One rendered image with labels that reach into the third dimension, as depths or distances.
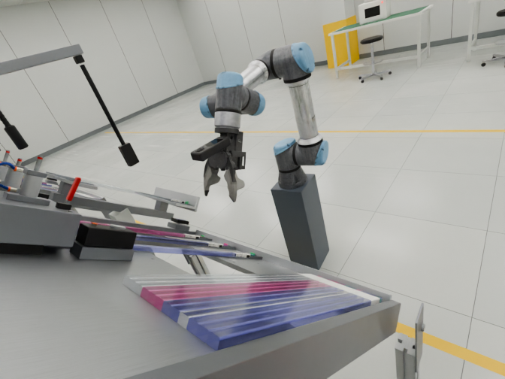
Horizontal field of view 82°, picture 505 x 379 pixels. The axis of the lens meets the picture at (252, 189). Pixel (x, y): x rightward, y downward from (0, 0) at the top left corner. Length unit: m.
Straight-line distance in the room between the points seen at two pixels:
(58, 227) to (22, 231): 0.04
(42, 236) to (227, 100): 0.55
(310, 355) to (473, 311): 1.36
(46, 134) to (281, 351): 8.31
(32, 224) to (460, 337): 1.50
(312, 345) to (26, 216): 0.38
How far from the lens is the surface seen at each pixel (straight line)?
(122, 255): 0.50
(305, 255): 1.73
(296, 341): 0.31
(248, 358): 0.25
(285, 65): 1.23
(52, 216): 0.47
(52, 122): 8.51
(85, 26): 9.18
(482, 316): 1.66
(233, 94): 0.83
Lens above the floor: 1.30
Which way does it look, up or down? 28 degrees down
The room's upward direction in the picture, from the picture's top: 18 degrees counter-clockwise
